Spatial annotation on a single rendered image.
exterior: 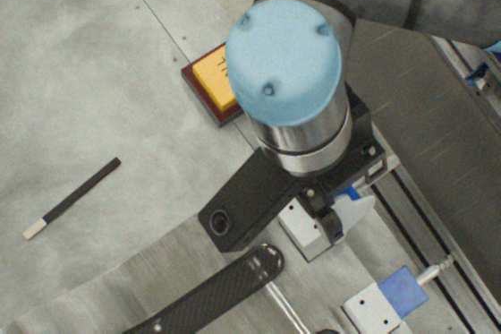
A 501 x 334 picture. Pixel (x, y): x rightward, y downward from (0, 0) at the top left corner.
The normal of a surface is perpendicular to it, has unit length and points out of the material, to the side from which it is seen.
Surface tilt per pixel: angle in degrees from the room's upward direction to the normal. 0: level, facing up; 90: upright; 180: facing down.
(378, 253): 0
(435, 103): 0
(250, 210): 41
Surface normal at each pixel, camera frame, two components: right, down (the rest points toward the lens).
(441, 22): -0.20, 0.78
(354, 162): -0.16, -0.33
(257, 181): -0.59, -0.01
